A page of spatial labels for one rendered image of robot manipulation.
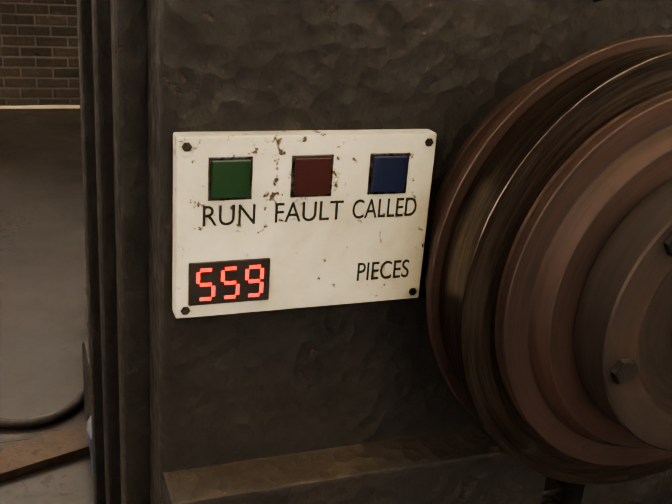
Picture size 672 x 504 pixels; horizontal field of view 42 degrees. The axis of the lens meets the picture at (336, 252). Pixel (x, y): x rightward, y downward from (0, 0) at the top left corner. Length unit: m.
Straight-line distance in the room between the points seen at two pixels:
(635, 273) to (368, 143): 0.28
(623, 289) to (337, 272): 0.28
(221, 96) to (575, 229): 0.34
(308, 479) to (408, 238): 0.28
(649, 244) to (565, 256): 0.07
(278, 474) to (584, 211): 0.43
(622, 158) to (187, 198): 0.39
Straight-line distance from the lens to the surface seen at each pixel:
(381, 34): 0.85
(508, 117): 0.83
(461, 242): 0.81
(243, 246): 0.84
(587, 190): 0.79
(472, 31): 0.89
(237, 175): 0.81
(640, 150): 0.81
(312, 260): 0.86
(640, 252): 0.77
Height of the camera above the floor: 1.43
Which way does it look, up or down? 21 degrees down
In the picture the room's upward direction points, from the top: 4 degrees clockwise
